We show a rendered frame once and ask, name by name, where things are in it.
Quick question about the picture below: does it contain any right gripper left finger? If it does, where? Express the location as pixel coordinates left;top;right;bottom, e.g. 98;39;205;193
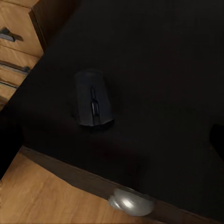
0;124;24;180

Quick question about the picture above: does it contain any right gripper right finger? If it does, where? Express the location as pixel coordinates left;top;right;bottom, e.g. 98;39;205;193
209;124;224;162

